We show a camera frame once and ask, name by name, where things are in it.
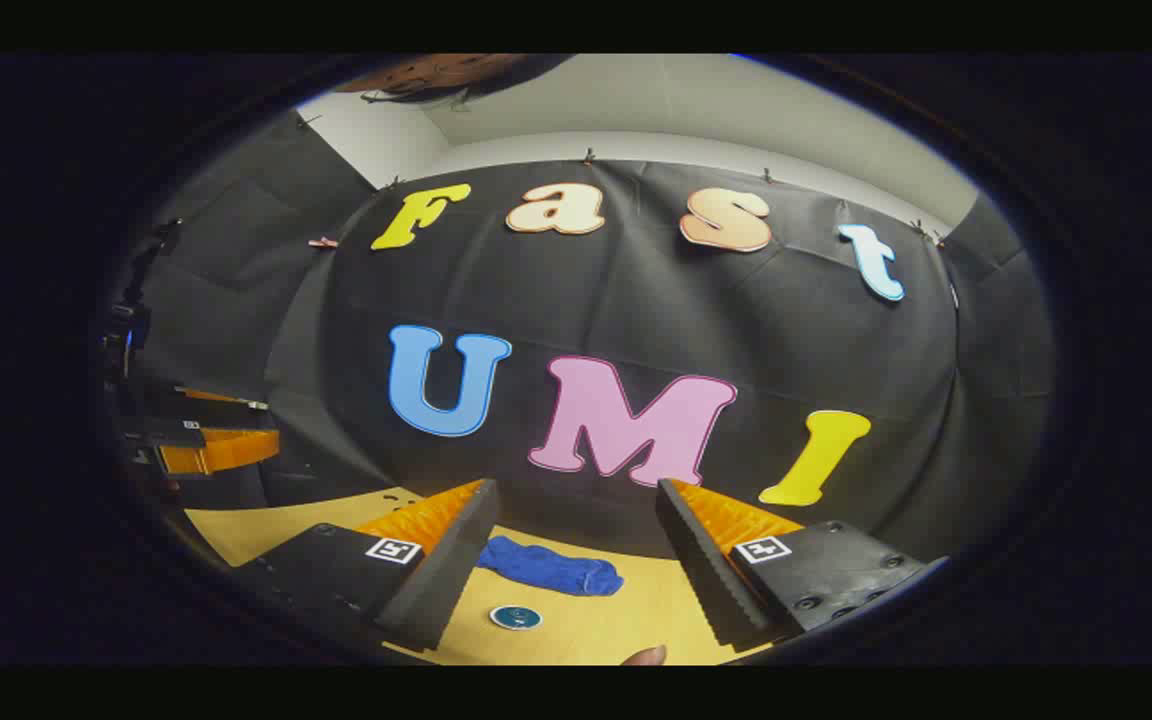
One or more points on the black backdrop cloth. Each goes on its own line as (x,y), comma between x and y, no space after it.
(636,320)

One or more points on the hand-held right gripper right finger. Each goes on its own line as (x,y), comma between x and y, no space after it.
(706,572)

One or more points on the blue towel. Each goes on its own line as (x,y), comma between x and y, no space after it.
(546,568)

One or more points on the teal teacup lid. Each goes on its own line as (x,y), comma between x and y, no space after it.
(516,617)

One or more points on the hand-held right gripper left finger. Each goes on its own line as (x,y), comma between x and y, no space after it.
(448,578)

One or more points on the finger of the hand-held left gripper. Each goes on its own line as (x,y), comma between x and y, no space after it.
(226,450)
(226,400)

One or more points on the pink clip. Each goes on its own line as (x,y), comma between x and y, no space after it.
(322,242)

